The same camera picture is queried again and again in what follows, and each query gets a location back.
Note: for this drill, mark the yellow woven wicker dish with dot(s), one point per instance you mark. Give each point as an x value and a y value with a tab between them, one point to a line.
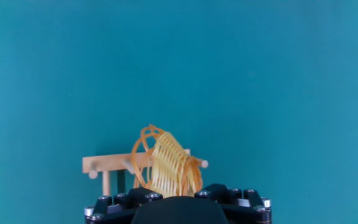
169	168

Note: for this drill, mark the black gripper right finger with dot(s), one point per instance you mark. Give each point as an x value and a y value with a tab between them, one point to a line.
247	208

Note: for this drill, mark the wooden peg dish rack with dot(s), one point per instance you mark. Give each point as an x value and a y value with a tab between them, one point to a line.
104	161

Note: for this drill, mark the green table mat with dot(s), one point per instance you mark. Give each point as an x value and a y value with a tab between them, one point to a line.
259	77

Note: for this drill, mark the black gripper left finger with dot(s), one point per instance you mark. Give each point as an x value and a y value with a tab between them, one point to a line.
110	208

